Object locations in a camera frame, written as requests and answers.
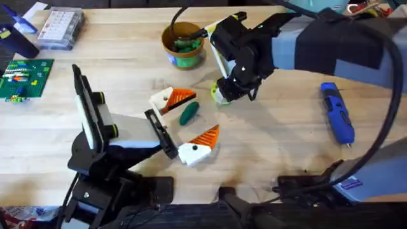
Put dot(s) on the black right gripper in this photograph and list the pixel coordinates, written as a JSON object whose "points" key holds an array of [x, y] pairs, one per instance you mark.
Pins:
{"points": [[241, 57]]}

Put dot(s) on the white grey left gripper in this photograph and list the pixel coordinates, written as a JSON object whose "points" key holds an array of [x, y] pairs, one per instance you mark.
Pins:
{"points": [[133, 130]]}

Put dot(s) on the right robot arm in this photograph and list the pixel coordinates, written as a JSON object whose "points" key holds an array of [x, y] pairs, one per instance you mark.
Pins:
{"points": [[349, 41]]}

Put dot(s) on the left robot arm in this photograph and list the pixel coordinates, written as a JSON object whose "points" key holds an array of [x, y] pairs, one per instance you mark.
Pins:
{"points": [[95, 178]]}

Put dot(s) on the green toy vegetable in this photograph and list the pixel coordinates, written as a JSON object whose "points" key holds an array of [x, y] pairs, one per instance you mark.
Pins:
{"points": [[189, 113]]}

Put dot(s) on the blue electric screwdriver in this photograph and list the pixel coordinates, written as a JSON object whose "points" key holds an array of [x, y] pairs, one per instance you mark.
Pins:
{"points": [[337, 114]]}

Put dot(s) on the right wrist upright pale plate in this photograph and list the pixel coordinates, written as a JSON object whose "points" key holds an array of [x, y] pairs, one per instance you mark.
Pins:
{"points": [[222, 63]]}

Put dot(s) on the green disc with holes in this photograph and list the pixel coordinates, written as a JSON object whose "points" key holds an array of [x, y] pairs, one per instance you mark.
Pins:
{"points": [[215, 95]]}

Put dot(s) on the brown tub with green toys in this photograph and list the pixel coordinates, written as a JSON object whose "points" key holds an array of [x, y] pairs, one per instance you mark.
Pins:
{"points": [[182, 51]]}

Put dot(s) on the teal container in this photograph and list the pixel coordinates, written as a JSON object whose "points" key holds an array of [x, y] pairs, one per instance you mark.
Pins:
{"points": [[318, 4]]}

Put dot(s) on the left wrist upright black plate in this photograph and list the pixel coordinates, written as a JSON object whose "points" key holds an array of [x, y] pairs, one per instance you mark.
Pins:
{"points": [[83, 95]]}

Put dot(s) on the heap of tools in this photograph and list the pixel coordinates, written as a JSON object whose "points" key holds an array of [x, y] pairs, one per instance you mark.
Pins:
{"points": [[369, 8]]}

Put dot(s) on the clear plastic parts box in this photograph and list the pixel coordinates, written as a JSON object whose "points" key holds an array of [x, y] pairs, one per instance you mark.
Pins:
{"points": [[60, 28]]}

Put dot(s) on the green board with toy blocks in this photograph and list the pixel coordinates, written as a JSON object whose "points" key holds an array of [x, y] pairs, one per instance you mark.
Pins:
{"points": [[25, 78]]}

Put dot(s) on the crumpled plastic bag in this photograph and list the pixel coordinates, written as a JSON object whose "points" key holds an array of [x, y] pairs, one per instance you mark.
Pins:
{"points": [[28, 216]]}

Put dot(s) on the white paper sheet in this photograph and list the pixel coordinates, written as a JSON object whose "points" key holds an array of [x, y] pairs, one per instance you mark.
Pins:
{"points": [[36, 9]]}

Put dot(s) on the dark blue tool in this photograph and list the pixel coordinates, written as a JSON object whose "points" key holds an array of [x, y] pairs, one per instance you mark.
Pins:
{"points": [[16, 39]]}

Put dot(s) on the black rail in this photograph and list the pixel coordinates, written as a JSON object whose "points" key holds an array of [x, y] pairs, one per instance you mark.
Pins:
{"points": [[318, 219]]}

